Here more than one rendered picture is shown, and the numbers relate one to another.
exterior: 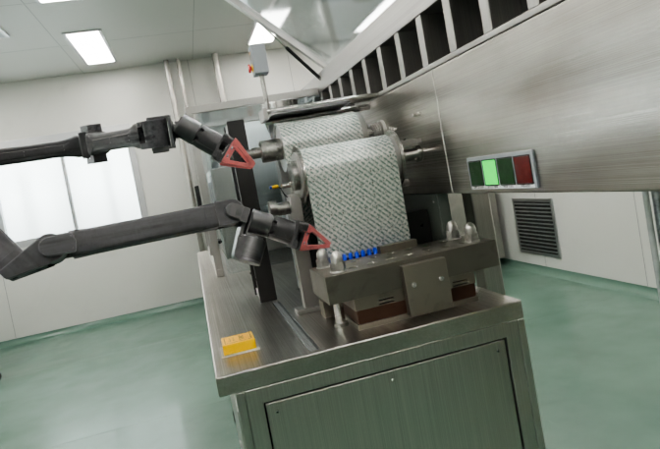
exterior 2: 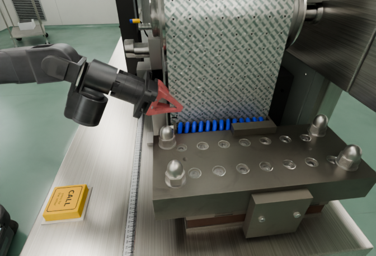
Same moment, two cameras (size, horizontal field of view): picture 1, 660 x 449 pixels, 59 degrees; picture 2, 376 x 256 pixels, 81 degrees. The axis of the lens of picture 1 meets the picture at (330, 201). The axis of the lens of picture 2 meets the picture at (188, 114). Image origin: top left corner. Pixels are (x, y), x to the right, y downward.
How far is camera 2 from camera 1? 100 cm
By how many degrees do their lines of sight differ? 32
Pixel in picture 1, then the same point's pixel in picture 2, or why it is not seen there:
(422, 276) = (276, 212)
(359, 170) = (238, 31)
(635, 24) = not seen: outside the picture
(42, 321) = (73, 19)
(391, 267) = (240, 194)
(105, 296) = (102, 13)
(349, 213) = (210, 80)
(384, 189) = (261, 59)
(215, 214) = (29, 68)
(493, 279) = not seen: hidden behind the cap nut
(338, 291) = (168, 210)
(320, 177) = (184, 32)
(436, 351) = not seen: outside the picture
